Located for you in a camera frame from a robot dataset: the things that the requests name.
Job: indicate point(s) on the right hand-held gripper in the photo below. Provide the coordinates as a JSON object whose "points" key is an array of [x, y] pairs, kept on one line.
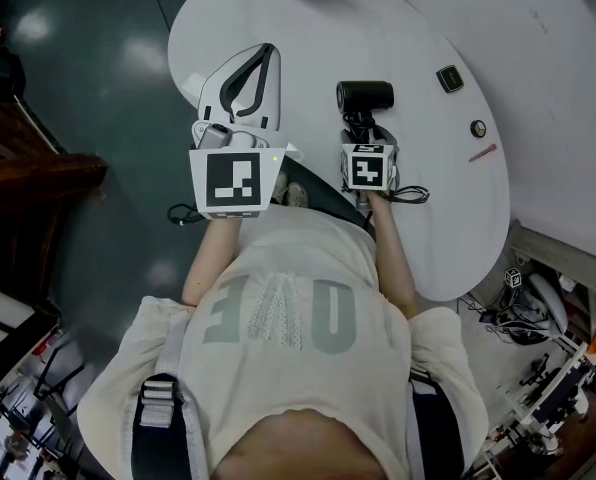
{"points": [[368, 168]]}

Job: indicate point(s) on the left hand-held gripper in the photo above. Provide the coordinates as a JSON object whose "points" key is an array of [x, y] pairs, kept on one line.
{"points": [[233, 178]]}

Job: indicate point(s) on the black cylinder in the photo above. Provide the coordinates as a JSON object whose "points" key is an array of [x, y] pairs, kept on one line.
{"points": [[365, 94]]}

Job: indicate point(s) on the person's left forearm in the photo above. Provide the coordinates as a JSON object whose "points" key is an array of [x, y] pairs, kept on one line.
{"points": [[213, 263]]}

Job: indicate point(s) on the person's right forearm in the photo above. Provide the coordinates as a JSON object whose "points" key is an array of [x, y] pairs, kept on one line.
{"points": [[393, 258]]}

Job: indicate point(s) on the person's white shoe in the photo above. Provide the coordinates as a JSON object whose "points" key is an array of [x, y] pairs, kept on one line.
{"points": [[297, 195], [279, 188]]}

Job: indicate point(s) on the small black rectangular device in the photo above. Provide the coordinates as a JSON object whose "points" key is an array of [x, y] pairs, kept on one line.
{"points": [[450, 78]]}

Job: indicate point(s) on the pink stick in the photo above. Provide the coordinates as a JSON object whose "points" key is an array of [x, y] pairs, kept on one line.
{"points": [[483, 153]]}

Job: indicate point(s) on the idle hand-held gripper device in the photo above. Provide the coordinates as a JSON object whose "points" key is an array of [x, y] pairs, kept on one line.
{"points": [[513, 277]]}

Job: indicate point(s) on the light wooden cabinet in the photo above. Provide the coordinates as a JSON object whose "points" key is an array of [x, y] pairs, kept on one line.
{"points": [[558, 263]]}

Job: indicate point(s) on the person's white printed shirt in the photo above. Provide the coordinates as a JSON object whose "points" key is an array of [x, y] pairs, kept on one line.
{"points": [[298, 368]]}

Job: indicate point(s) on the white rounded helmet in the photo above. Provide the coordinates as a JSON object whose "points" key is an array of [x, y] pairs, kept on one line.
{"points": [[548, 300]]}

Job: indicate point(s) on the white metal rack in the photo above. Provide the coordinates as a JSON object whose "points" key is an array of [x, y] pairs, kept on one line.
{"points": [[543, 398]]}

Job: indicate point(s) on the dark wooden bed frame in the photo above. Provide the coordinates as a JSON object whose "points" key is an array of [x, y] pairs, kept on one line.
{"points": [[33, 183]]}

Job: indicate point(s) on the black metal chair frame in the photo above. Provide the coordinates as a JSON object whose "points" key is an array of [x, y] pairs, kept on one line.
{"points": [[60, 373]]}

